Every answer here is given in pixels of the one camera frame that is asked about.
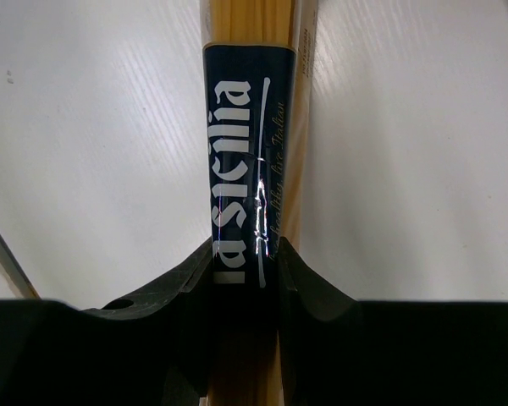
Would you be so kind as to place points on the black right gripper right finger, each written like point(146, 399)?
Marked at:
point(337, 350)

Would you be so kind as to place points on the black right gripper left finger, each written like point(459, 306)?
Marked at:
point(148, 347)

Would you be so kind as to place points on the dark blue spaghetti packet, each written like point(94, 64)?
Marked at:
point(257, 62)

